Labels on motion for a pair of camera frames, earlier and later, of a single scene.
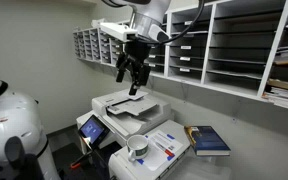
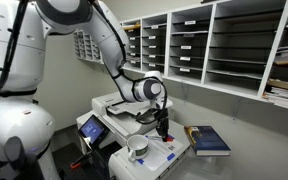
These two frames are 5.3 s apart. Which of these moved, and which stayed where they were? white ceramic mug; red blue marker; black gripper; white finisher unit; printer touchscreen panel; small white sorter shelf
Moved: red blue marker; black gripper
Stayed: white ceramic mug; small white sorter shelf; white finisher unit; printer touchscreen panel
